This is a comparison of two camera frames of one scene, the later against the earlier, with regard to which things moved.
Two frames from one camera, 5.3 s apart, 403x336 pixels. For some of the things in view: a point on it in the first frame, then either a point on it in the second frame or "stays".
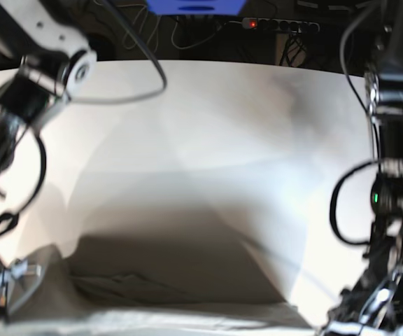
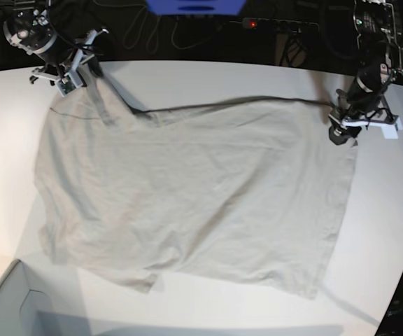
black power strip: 291,24 stays
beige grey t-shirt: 156,285 -> 243,194
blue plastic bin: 196,7 stays
